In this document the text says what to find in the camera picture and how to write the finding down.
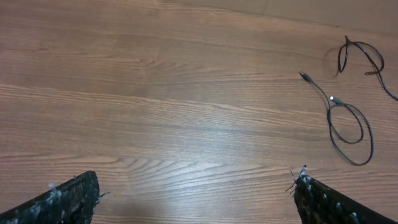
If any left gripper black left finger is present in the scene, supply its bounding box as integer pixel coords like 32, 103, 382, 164
1, 170, 100, 224

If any thick black cable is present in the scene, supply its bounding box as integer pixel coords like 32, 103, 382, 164
298, 71, 374, 167

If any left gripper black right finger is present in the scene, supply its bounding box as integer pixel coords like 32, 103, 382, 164
287, 165, 397, 224

